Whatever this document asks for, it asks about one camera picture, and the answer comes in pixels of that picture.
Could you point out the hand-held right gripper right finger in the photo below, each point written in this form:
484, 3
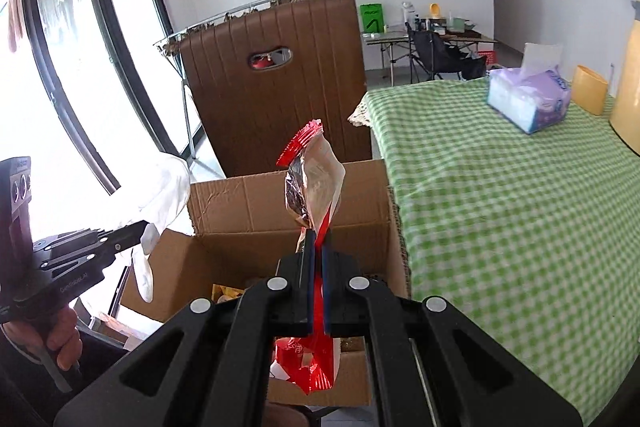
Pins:
327, 292

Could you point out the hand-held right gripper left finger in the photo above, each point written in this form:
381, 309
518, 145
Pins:
312, 287

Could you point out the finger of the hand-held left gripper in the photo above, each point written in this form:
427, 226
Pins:
80, 266
100, 239

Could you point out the white cotton glove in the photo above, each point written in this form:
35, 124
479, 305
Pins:
165, 192

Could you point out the yellow snack bag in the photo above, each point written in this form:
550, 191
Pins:
227, 293

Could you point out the brown cardboard box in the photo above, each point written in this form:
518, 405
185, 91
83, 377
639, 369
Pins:
240, 207

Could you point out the red snack wrapper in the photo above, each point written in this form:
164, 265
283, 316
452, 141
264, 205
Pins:
315, 177

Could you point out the person's left forearm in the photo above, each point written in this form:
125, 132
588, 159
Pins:
20, 382

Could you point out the person's left hand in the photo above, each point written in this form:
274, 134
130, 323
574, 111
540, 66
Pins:
62, 337

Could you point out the green checkered tablecloth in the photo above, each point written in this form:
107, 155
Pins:
500, 232

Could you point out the brown wooden chair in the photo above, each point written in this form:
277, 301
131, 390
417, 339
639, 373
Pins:
240, 117

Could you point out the black-framed sliding glass door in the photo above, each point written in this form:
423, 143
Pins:
75, 32

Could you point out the small folding table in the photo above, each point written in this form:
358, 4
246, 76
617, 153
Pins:
390, 38

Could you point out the black folding camp chair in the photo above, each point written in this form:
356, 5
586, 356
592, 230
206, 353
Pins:
430, 52

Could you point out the green shopping bag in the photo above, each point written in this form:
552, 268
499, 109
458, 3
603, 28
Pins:
372, 19

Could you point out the purple tissue pack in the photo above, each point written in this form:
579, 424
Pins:
530, 102

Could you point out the red crate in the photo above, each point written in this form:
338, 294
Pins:
487, 58

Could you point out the white bottle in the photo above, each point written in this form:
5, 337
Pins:
408, 13

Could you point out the small yellow item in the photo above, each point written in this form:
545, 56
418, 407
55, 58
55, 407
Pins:
435, 10

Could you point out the yellow thermos jug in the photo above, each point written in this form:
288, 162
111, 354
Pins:
627, 107

